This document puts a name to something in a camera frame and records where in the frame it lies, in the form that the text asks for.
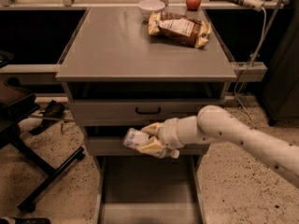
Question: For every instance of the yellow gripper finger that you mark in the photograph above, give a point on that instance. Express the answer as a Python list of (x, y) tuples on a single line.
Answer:
[(153, 147), (153, 129)]

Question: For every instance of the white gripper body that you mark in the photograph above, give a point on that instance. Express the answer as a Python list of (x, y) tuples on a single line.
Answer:
[(168, 132)]

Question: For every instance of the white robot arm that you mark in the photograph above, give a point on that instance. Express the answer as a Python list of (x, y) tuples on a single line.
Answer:
[(215, 124)]

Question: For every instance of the bottom open grey drawer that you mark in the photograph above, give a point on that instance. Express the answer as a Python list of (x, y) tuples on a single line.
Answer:
[(146, 190)]

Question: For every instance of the middle grey drawer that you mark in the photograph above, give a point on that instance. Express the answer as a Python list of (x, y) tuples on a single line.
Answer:
[(113, 146)]

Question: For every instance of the grey drawer cabinet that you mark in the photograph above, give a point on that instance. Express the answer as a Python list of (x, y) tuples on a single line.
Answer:
[(112, 56)]

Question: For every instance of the top grey drawer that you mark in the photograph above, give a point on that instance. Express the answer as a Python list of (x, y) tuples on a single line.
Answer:
[(121, 112)]

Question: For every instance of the black shoe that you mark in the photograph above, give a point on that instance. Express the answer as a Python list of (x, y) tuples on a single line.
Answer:
[(51, 114)]

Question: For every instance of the brown chip bag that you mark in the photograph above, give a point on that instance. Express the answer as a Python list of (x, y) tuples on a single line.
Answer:
[(180, 28)]

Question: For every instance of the white bowl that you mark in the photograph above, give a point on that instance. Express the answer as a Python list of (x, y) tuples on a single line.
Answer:
[(146, 7)]

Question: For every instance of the red apple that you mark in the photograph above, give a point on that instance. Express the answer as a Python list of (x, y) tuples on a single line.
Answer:
[(193, 4)]

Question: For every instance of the black chair stand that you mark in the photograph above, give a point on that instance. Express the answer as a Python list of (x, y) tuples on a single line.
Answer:
[(17, 104)]

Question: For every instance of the dark cabinet at right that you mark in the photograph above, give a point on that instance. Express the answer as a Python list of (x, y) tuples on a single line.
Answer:
[(279, 92)]

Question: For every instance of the black top drawer handle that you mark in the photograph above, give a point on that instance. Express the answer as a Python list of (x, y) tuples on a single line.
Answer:
[(147, 111)]

